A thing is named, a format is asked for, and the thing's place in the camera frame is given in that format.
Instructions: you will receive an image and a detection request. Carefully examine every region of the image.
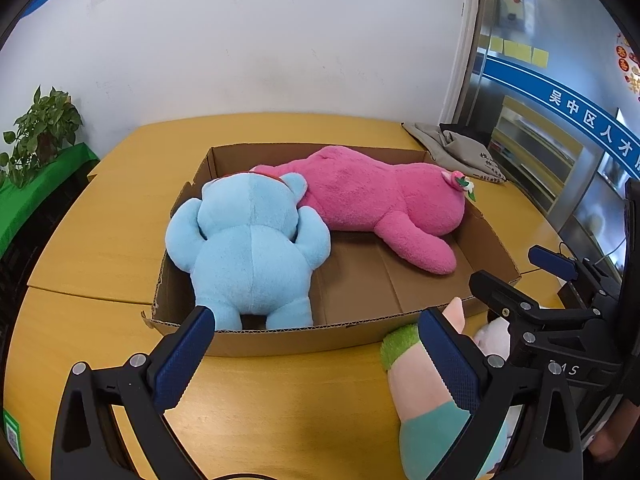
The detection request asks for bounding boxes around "wooden desk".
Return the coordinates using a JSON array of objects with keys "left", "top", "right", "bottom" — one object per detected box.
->
[{"left": 9, "top": 114, "right": 628, "bottom": 480}]

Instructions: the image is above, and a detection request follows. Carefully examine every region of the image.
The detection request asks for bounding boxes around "green label sticker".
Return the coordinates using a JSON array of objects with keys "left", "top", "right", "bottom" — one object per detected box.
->
[{"left": 2, "top": 408, "right": 24, "bottom": 462}]

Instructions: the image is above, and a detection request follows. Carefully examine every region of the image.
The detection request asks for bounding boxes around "pink and green plush toy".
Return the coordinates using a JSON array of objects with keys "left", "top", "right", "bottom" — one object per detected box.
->
[{"left": 380, "top": 297, "right": 517, "bottom": 480}]

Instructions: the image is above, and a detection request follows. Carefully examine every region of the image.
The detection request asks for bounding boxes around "blue door banner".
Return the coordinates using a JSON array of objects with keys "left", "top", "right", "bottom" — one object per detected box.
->
[{"left": 482, "top": 52, "right": 640, "bottom": 182}]

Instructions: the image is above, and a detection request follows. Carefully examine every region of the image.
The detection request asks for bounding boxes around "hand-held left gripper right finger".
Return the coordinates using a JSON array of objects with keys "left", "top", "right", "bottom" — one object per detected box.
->
[{"left": 419, "top": 308, "right": 584, "bottom": 480}]

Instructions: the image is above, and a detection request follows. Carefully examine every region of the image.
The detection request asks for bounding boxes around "metal framed glass door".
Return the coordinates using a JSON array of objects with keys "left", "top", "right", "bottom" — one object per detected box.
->
[{"left": 442, "top": 0, "right": 640, "bottom": 281}]

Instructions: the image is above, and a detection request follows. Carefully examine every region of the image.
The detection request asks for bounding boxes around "cardboard box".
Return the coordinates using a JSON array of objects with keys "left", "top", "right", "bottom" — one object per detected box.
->
[{"left": 140, "top": 144, "right": 523, "bottom": 359}]

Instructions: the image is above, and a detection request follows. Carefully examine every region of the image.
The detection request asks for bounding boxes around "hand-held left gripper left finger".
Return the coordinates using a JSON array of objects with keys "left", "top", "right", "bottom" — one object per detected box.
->
[{"left": 50, "top": 305, "right": 216, "bottom": 480}]

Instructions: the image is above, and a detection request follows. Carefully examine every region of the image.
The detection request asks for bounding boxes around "blue plush bear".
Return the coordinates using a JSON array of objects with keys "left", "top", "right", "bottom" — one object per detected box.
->
[{"left": 165, "top": 172, "right": 332, "bottom": 332}]

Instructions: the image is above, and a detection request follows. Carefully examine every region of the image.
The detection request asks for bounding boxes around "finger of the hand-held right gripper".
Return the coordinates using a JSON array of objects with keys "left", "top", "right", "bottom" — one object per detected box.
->
[
  {"left": 469, "top": 269, "right": 602, "bottom": 334},
  {"left": 528, "top": 244, "right": 622, "bottom": 312}
]

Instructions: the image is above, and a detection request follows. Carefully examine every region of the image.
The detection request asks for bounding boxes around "green covered side table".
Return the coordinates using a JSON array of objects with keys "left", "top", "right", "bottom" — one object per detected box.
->
[{"left": 0, "top": 142, "right": 101, "bottom": 257}]

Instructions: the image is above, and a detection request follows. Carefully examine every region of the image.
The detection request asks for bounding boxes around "pink plush bear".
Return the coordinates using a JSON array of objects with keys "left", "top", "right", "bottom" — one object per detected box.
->
[{"left": 250, "top": 145, "right": 477, "bottom": 276}]

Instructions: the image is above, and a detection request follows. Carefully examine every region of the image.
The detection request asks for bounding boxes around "red window decoration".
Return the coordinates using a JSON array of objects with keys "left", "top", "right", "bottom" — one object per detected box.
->
[{"left": 614, "top": 31, "right": 640, "bottom": 97}]

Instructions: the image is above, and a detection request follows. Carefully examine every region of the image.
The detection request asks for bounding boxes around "green potted plant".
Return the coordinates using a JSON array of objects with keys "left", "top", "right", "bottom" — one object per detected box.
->
[{"left": 0, "top": 86, "right": 84, "bottom": 189}]

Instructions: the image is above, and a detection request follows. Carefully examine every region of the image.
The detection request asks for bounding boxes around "cartoon door poster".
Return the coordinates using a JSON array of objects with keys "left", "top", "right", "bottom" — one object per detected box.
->
[{"left": 497, "top": 0, "right": 539, "bottom": 32}]

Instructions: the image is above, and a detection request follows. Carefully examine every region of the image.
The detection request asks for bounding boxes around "grey cloth bag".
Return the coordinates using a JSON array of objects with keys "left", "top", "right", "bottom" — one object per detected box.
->
[{"left": 402, "top": 120, "right": 507, "bottom": 187}]

